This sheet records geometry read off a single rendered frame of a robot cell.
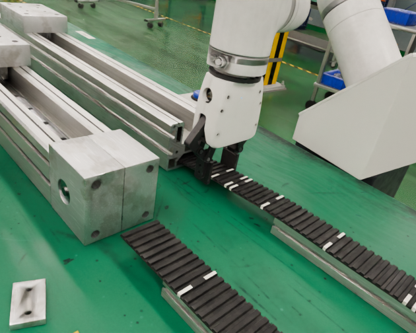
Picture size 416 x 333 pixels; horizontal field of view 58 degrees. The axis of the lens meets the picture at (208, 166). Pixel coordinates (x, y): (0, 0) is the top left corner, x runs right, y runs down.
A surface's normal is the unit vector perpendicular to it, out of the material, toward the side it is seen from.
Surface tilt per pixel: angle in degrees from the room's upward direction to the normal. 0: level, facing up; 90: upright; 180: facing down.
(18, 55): 90
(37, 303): 0
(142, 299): 0
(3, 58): 90
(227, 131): 90
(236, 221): 0
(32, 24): 90
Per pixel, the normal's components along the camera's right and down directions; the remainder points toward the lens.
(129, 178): 0.68, 0.46
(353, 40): -0.66, 0.09
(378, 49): -0.11, -0.11
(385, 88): -0.82, 0.16
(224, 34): -0.58, 0.33
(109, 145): 0.16, -0.86
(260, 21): 0.32, 0.51
